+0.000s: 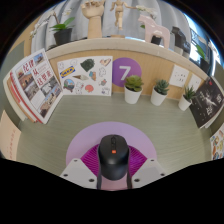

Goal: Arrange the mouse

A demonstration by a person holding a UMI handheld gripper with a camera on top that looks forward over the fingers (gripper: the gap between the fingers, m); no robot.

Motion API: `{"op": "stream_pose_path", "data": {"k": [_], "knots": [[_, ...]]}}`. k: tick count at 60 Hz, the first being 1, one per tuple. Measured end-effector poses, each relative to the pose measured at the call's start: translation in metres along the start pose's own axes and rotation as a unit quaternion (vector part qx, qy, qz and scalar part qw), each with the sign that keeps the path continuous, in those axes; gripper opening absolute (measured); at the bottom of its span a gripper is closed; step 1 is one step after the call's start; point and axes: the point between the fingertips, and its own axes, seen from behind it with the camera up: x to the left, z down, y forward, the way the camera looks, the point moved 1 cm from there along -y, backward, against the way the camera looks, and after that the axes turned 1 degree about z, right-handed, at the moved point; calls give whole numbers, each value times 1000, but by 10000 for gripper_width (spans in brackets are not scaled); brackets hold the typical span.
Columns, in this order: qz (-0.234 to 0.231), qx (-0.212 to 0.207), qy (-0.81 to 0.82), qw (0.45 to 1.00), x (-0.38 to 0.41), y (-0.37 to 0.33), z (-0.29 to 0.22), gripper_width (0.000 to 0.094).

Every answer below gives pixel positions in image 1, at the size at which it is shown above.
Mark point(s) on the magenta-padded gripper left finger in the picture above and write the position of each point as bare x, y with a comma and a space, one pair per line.
78, 171

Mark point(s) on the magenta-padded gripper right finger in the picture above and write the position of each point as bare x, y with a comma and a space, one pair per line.
148, 170

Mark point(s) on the black computer mouse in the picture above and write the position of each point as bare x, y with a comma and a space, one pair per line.
113, 160

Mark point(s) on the purple mouse pad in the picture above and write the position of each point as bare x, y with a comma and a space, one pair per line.
90, 133

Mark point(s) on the succulent in white pot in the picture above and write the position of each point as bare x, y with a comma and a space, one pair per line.
184, 104
158, 98
132, 96

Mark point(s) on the colourful sticker sheet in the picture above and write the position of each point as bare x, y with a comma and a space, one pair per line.
218, 143

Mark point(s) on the beige card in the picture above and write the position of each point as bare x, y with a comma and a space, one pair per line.
10, 136

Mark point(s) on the black book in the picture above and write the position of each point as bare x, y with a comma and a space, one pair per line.
208, 103

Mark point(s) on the white sticker sheet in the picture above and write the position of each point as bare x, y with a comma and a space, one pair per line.
96, 80

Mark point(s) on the red and white magazine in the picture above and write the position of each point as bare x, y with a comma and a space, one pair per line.
36, 83

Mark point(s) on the purple round number sticker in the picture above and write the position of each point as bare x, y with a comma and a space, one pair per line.
118, 76

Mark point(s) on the thick white book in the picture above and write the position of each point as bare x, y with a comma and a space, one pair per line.
10, 93

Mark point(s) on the white orchid in black pot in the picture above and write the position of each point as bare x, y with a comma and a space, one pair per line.
204, 63
155, 40
62, 36

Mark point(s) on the black wooden horse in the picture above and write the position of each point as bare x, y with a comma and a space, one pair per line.
180, 40

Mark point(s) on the pink wooden horse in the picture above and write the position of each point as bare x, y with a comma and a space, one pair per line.
160, 33

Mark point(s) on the wooden hand model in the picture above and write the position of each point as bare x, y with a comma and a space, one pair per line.
94, 23

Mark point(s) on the grey curtain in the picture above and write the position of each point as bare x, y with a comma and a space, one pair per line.
76, 20

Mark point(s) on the wooden mannequin figure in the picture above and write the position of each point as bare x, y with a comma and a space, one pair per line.
119, 16

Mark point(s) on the white wall socket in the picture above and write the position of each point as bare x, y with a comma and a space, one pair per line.
179, 76
195, 82

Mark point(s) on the window with dark frame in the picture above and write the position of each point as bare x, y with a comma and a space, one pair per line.
194, 33

